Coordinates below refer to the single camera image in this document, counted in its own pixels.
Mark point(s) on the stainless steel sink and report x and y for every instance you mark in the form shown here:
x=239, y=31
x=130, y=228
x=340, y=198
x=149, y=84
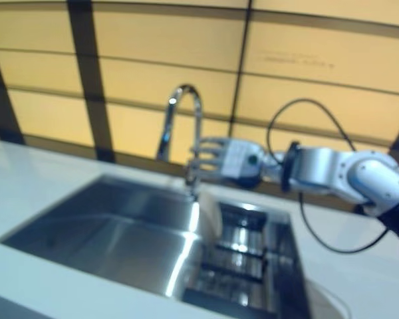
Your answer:
x=103, y=239

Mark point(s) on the white ceramic plate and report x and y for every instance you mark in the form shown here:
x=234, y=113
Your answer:
x=210, y=212

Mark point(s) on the dark metal sink drying rack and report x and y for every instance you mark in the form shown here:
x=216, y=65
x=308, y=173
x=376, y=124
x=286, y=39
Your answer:
x=232, y=262

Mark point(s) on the dark window frame grid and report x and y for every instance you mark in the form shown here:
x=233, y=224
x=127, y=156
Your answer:
x=86, y=83

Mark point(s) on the dark robot right hand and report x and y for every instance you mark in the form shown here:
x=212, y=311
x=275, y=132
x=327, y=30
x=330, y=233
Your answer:
x=239, y=159

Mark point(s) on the chrome gooseneck faucet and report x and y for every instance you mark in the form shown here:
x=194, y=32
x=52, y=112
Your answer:
x=165, y=136

